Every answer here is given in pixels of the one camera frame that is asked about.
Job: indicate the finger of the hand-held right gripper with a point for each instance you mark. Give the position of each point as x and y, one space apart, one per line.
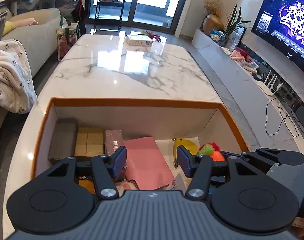
235 155

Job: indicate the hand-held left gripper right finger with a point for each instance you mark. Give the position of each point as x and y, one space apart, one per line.
184 161

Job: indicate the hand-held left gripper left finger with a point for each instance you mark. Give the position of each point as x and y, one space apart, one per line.
119 161

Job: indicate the yellow toy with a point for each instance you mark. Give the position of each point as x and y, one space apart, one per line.
185 145

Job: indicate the mauve glitter box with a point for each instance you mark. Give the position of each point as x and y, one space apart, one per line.
113 140

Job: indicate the orange knitted fruit toy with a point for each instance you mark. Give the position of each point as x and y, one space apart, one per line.
211 153

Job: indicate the white plush pink striped shirt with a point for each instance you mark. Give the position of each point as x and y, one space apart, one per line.
127 187

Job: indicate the pink case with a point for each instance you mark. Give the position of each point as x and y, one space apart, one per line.
147 160

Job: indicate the brown cardboard box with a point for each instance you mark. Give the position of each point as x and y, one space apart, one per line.
89 141

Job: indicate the orange storage box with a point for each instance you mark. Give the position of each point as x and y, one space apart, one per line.
132 102

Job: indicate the dark grey box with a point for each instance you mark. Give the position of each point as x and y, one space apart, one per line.
63 140

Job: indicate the white paper packet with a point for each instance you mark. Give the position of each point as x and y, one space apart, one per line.
179 183

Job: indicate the marble television console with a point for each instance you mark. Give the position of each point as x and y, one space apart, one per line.
241 85

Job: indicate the white router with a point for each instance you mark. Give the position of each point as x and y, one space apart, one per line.
273 85

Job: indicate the small black box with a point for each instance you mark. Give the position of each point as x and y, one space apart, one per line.
258 77

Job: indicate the white desk device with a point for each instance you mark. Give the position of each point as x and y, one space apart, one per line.
250 66

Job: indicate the small pink figure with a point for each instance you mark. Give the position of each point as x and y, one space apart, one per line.
237 55

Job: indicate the blue glass vase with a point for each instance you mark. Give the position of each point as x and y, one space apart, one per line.
223 40

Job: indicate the white flat box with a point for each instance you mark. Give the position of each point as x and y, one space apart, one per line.
138 40

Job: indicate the red feather toy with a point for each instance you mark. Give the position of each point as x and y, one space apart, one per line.
153 35

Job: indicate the printed shopping bag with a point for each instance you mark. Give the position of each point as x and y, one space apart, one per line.
67 41

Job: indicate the brown round vase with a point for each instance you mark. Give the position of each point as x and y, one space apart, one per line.
213 25

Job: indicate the green potted plant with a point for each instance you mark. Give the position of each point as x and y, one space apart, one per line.
235 21

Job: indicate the white printed blanket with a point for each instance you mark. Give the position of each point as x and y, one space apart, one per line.
9 75

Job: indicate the grey sofa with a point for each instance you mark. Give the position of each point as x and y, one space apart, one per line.
42 42

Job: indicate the large television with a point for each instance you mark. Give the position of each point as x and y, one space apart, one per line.
286 20

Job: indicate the dried flowers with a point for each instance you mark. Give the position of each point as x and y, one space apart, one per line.
213 7

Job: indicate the black rolling cart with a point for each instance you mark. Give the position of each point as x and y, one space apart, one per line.
110 2

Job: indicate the glass sliding door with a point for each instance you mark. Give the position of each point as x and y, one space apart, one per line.
152 0

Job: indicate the pink plush pillow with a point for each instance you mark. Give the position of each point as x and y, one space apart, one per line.
23 22

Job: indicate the yellow pillow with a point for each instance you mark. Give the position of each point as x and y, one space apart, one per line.
9 28

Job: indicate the dark picture frame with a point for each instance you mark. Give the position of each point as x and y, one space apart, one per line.
238 40

